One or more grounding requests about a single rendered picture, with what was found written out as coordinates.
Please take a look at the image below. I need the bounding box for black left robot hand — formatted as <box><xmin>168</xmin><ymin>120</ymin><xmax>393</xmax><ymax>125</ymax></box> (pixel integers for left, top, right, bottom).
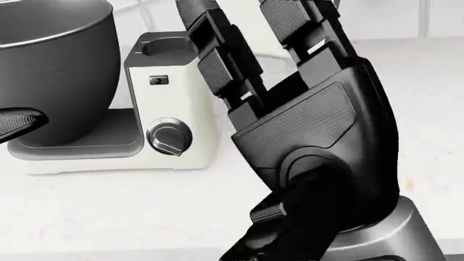
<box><xmin>0</xmin><ymin>107</ymin><xmax>50</xmax><ymax>144</ymax></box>

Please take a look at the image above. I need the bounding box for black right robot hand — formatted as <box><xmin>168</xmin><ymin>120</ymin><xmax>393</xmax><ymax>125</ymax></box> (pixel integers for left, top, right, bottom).
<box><xmin>175</xmin><ymin>0</ymin><xmax>401</xmax><ymax>261</ymax></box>

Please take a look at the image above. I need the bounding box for white stand mixer base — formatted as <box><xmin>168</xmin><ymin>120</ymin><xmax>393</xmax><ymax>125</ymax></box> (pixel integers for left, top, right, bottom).
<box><xmin>7</xmin><ymin>30</ymin><xmax>220</xmax><ymax>175</ymax></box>

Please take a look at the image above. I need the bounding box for dark metal mixing bowl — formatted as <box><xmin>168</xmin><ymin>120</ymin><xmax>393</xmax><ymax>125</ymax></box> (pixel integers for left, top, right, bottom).
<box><xmin>0</xmin><ymin>0</ymin><xmax>122</xmax><ymax>147</ymax></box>

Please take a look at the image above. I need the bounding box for silver black speed dial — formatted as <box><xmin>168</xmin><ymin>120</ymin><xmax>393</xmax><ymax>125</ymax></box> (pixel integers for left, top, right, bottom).
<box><xmin>146</xmin><ymin>117</ymin><xmax>192</xmax><ymax>157</ymax></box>

